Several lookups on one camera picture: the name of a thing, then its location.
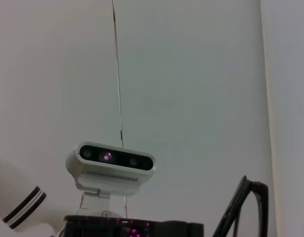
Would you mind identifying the white head camera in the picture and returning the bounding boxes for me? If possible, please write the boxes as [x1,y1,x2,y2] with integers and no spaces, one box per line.
[65,141,157,198]

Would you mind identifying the black glasses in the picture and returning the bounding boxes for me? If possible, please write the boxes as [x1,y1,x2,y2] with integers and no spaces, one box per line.
[211,174,269,237]

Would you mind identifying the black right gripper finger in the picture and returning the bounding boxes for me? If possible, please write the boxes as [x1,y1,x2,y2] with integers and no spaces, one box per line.
[164,220,204,237]

